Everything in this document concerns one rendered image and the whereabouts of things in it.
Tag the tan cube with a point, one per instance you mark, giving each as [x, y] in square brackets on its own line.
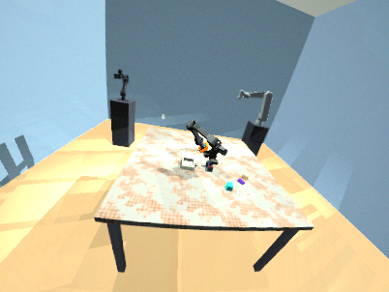
[245, 176]

